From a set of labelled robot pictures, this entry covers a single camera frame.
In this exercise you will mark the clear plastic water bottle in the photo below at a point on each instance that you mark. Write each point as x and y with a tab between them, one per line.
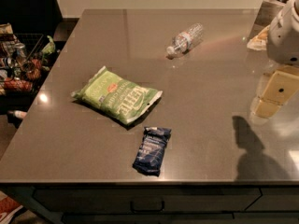
186	40

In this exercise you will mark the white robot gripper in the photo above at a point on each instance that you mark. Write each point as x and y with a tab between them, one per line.
284	39

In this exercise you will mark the dark blue snack bag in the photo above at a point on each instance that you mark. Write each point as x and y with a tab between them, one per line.
150	155

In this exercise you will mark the green jalapeno chip bag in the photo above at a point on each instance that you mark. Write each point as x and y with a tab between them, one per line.
117	97

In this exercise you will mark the pale snack packet at edge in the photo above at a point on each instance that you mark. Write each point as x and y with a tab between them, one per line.
259	41

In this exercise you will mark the white red-capped bottle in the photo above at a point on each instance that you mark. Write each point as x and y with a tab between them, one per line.
17	114

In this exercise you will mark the black wire basket with snacks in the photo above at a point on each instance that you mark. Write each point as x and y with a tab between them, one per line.
25	61

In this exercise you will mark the orange white floor packet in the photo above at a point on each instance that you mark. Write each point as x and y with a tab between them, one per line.
8	208

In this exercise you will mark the black drawer handle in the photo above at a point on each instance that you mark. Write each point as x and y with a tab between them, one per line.
147	207

